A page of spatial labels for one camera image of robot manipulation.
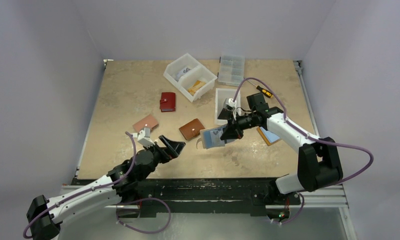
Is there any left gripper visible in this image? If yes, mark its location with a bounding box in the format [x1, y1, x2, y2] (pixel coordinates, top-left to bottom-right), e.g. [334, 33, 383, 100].
[139, 135, 185, 180]

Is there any tan card holder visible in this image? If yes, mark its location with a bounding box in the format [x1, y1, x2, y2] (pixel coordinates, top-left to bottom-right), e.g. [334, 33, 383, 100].
[257, 127, 281, 146]

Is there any silver credit card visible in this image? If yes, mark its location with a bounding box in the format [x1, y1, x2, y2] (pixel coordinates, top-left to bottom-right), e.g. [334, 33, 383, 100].
[174, 66, 191, 82]

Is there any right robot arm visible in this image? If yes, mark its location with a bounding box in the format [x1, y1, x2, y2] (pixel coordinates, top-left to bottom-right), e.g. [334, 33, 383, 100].
[220, 93, 343, 204]

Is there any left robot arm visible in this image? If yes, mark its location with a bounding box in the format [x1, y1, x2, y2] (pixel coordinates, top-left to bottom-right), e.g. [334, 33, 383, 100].
[23, 135, 186, 240]

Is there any brown card holder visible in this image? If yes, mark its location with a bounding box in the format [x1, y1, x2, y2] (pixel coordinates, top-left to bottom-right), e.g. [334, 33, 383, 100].
[179, 118, 205, 141]

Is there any pink card holder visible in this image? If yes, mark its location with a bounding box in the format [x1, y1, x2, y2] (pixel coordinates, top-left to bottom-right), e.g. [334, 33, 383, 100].
[132, 114, 159, 132]

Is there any red card holder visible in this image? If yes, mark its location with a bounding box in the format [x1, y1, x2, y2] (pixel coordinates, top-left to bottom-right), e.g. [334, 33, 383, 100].
[159, 92, 176, 113]

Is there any white small bin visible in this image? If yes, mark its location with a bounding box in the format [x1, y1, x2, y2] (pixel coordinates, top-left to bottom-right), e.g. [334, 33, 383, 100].
[214, 88, 242, 126]

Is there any yellow black screwdriver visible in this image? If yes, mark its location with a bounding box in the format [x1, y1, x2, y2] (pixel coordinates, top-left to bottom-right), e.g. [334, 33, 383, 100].
[247, 79, 273, 99]

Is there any yellow item in bin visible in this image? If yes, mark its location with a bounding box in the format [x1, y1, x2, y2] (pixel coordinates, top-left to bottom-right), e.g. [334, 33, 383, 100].
[187, 80, 206, 96]

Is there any clear compartment organizer box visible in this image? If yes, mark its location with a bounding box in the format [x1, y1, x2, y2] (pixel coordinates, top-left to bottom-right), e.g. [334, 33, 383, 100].
[217, 54, 245, 87]

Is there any white divided bin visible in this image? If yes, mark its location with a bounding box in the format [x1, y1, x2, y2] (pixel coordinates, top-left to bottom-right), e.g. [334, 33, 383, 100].
[163, 53, 217, 102]

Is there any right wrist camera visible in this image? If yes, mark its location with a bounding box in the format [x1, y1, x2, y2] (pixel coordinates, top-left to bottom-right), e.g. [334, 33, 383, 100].
[222, 98, 236, 115]

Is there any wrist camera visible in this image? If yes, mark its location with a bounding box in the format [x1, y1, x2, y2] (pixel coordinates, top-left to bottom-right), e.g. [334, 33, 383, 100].
[137, 127, 155, 148]
[222, 98, 236, 115]

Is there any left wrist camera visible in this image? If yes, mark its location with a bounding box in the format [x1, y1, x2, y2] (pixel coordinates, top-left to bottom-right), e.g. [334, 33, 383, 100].
[137, 127, 155, 148]

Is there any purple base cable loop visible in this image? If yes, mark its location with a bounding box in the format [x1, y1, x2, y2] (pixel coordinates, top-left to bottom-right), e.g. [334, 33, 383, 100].
[115, 197, 172, 235]

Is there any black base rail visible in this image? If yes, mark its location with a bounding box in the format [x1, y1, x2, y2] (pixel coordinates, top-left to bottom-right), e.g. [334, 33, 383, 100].
[70, 177, 301, 220]

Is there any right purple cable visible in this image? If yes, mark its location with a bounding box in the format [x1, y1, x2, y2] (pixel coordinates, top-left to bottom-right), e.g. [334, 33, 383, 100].
[232, 77, 375, 186]

